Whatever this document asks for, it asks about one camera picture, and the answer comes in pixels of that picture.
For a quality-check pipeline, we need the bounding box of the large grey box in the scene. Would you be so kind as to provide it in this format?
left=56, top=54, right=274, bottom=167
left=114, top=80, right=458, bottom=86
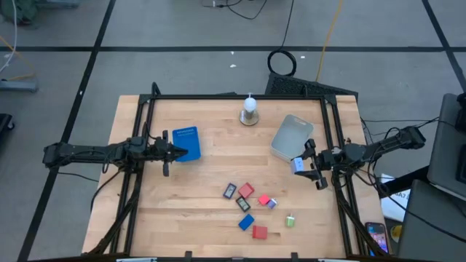
left=396, top=179, right=466, bottom=262

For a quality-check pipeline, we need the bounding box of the black coiled floor cable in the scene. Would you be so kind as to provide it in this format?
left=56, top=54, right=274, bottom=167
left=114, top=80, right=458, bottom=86
left=266, top=0, right=298, bottom=77

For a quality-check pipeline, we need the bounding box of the blue box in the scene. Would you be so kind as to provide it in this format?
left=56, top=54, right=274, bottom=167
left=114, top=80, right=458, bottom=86
left=238, top=213, right=256, bottom=231

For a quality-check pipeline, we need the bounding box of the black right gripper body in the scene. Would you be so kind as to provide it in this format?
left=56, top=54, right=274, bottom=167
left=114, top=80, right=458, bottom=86
left=307, top=139, right=338, bottom=191

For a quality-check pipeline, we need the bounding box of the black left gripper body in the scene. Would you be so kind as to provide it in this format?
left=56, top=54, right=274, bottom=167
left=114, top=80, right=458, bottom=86
left=147, top=130, right=171, bottom=178

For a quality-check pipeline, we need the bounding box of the yellow round tape roll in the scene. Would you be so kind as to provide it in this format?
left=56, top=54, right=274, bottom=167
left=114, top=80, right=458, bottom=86
left=390, top=224, right=403, bottom=244

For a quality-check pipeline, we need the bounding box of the black perforated panel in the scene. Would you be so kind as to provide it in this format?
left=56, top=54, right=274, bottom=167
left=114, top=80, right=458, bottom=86
left=264, top=71, right=360, bottom=99

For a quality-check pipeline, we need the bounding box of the smartphone with lit screen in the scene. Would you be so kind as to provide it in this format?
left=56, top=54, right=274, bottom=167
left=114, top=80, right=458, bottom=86
left=365, top=221, right=390, bottom=257

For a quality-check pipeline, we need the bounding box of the black framed card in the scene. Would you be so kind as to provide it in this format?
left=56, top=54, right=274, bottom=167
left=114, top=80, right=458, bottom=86
left=235, top=196, right=251, bottom=213

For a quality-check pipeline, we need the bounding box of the white plastic bin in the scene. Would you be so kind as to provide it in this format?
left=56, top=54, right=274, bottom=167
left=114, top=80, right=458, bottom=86
left=270, top=114, right=315, bottom=163

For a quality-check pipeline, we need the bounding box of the light blue adapter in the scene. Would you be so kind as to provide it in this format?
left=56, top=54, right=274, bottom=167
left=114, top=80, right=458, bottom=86
left=290, top=156, right=305, bottom=175

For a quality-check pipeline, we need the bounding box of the black metal table frame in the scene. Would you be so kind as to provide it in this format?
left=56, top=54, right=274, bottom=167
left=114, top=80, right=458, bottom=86
left=87, top=82, right=389, bottom=262

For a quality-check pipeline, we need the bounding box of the thin yellow floor cable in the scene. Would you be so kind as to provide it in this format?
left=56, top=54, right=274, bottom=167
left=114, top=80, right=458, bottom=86
left=0, top=35, right=36, bottom=82

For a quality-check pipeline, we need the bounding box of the green bag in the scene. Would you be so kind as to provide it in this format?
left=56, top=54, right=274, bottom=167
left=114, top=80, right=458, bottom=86
left=0, top=0, right=39, bottom=25

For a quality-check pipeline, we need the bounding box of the bulb lamp on wooden base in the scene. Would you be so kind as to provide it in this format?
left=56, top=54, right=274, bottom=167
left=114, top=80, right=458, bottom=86
left=239, top=92, right=260, bottom=127

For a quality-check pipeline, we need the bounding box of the red charger with prongs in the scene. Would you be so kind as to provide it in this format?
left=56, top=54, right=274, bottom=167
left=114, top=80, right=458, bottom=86
left=252, top=225, right=269, bottom=240

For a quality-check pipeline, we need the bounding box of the grey computer case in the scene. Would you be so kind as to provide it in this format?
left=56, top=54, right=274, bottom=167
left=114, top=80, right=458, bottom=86
left=426, top=92, right=466, bottom=202

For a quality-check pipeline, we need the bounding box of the blue plastic basket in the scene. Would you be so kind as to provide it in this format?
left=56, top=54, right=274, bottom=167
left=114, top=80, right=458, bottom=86
left=172, top=126, right=202, bottom=163

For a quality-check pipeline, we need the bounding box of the white floor cable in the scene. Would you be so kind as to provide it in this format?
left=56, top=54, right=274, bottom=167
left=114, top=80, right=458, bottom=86
left=0, top=0, right=18, bottom=74

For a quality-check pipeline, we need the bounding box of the black caster wheel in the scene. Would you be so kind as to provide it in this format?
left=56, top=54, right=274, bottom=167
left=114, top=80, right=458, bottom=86
left=0, top=113, right=15, bottom=132

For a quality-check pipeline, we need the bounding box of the grey floor stand base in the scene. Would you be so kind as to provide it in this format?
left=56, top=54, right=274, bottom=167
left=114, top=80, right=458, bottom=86
left=0, top=79, right=39, bottom=93

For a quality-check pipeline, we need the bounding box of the black diagonal stand leg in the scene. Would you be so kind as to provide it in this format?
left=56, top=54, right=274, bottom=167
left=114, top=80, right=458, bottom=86
left=378, top=165, right=430, bottom=199

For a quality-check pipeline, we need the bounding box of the long yellow floor cable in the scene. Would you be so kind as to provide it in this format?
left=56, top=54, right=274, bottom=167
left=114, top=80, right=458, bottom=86
left=315, top=0, right=344, bottom=83

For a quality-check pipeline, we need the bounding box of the white printed paper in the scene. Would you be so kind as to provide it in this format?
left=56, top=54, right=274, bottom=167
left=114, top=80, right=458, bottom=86
left=380, top=173, right=411, bottom=223

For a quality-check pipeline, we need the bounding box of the red square box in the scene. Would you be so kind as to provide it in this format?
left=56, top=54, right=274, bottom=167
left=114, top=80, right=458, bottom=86
left=237, top=182, right=255, bottom=199

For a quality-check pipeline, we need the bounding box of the grey floor box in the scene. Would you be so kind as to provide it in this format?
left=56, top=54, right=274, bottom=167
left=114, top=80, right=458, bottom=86
left=36, top=0, right=81, bottom=9

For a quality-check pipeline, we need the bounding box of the black looping floor cable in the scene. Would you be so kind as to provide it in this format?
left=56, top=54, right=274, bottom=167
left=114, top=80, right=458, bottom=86
left=202, top=0, right=269, bottom=21

